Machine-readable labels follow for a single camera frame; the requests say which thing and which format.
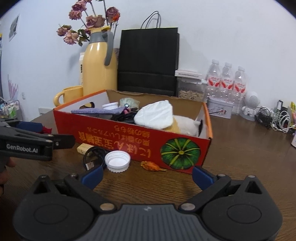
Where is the white plastic lid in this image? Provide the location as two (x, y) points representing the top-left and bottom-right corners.
(104, 151), (131, 173)

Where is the yellow white plush toy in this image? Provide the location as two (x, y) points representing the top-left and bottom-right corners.
(163, 115), (203, 137)

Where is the purple woven cloth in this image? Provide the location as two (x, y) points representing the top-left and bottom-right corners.
(71, 107), (125, 115)

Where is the white fabric mask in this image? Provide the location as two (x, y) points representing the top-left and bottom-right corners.
(133, 100), (174, 130)

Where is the clear plastic bag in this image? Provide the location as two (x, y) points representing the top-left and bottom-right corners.
(119, 97), (140, 109)

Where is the red rose flower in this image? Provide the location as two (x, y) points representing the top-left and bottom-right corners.
(42, 126), (52, 134)

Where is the person left hand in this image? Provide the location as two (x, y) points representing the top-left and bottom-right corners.
(0, 158), (16, 197)

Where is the metal rack shelf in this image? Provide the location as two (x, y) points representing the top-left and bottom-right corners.
(0, 97), (23, 121)

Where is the yellow sponge block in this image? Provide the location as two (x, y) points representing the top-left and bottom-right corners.
(77, 143), (93, 155)

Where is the yellow mug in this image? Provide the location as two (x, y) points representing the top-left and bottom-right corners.
(53, 85), (83, 107)

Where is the red cardboard box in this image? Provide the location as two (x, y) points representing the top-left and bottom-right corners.
(53, 90), (213, 174)

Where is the orange dried peel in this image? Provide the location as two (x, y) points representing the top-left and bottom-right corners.
(140, 161), (166, 172)

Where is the small white tin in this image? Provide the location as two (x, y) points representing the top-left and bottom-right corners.
(207, 96), (234, 119)

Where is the white jar lid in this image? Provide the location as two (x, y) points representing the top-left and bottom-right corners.
(102, 102), (118, 110)

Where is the milk carton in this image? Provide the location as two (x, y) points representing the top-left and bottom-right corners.
(79, 52), (84, 85)

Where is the yellow thermos jug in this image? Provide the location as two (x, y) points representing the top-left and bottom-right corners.
(82, 26), (117, 96)

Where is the left water bottle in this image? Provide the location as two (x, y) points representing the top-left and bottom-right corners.
(204, 59), (221, 102)

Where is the water bottle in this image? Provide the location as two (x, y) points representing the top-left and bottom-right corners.
(204, 59), (221, 102)
(232, 66), (246, 114)
(220, 62), (234, 101)

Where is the white robot toy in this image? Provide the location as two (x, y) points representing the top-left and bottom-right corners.
(239, 91), (260, 121)

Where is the clear nut container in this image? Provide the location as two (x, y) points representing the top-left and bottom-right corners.
(177, 77), (207, 102)

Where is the middle water bottle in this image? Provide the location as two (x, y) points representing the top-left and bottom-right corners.
(220, 62), (234, 101)

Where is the purple tissue box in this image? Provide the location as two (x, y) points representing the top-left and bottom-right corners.
(291, 133), (296, 148)

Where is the right water bottle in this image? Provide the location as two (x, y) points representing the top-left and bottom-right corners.
(232, 66), (246, 114)

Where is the white flat box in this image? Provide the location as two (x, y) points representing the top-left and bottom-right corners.
(175, 70), (202, 79)

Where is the colourful snack bag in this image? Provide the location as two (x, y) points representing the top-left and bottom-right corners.
(290, 101), (296, 123)

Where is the dried pink rose bouquet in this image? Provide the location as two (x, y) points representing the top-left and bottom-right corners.
(56, 1), (120, 47)

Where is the black paper bag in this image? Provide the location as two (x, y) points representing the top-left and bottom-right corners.
(117, 11), (180, 96)

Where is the tangled cables pile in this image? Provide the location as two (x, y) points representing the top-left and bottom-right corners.
(253, 99), (296, 134)

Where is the wall poster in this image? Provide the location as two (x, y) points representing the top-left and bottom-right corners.
(9, 14), (20, 41)

